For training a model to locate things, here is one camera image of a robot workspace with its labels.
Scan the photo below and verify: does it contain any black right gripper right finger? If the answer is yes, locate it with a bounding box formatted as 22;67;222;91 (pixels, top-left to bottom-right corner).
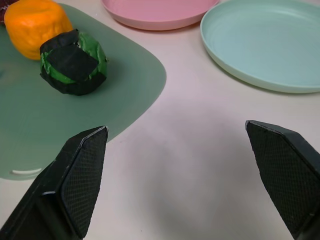
245;119;320;240

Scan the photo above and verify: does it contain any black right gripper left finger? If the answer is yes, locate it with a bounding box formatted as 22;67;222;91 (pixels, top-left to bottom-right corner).
0;125;109;240

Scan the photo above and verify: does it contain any green and black toy vegetable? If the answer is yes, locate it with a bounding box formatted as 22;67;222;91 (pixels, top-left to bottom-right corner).
39;28;110;97

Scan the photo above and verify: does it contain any light green plate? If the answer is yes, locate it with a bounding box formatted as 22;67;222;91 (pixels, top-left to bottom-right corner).
199;0;320;94

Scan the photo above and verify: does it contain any orange toy fruit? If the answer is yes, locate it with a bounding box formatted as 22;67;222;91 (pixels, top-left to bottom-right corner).
4;0;74;61

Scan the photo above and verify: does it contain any pink plate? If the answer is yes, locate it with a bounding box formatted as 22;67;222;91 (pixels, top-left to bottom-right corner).
100;0;221;31

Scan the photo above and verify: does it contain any dark green cutting board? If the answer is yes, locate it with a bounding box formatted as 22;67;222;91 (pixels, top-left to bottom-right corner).
0;2;168;181

